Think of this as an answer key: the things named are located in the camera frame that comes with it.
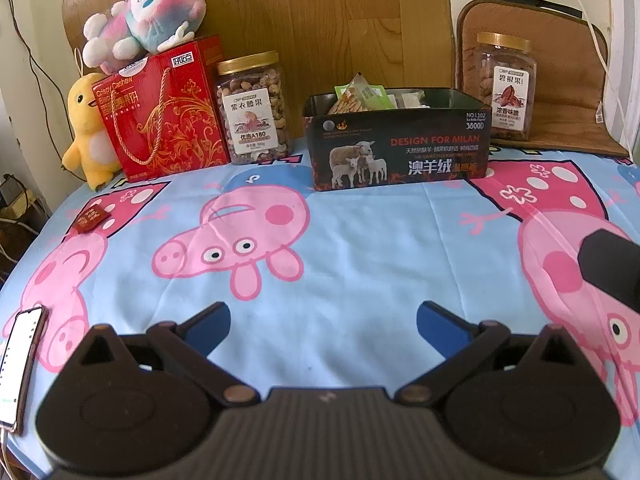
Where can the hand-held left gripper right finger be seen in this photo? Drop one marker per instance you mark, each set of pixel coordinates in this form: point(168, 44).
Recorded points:
point(437, 322)

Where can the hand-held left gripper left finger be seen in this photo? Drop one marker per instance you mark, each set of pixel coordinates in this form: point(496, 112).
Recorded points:
point(210, 322)

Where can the black printed box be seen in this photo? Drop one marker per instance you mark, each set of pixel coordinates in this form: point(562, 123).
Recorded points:
point(400, 155)

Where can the white snack packet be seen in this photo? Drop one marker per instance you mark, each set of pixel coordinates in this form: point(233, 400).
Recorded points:
point(412, 99)

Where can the biscuit stick packet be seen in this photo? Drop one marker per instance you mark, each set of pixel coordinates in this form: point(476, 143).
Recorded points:
point(345, 105)

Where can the green snack packet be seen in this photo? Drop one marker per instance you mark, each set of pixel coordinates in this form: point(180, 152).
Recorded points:
point(365, 91)

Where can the printed cartoon blanket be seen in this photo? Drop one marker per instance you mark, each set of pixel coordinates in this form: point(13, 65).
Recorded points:
point(350, 260)

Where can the small red packet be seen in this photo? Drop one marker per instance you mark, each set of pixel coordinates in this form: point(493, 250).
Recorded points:
point(90, 218)

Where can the smartphone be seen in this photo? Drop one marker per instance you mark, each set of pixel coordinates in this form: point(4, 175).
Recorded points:
point(17, 365)

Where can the brown cushion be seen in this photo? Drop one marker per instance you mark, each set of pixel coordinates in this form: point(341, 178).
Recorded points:
point(565, 75)

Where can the pecan jar with gold lid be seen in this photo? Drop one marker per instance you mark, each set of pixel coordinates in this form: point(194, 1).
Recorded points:
point(505, 90)

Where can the red gift box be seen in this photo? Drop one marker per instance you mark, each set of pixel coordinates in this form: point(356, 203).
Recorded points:
point(160, 115)

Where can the nut jar with gold lid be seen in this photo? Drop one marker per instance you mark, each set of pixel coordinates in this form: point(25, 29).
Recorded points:
point(252, 110)

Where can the yellow plush toy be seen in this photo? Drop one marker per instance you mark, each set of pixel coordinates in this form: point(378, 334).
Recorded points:
point(87, 125)

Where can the dark charger block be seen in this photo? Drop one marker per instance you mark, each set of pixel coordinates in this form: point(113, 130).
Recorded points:
point(10, 192)

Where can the pink blue plush toy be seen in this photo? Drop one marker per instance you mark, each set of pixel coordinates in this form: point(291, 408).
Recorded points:
point(145, 15)

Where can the wooden headboard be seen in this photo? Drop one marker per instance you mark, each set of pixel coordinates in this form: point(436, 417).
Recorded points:
point(325, 20)

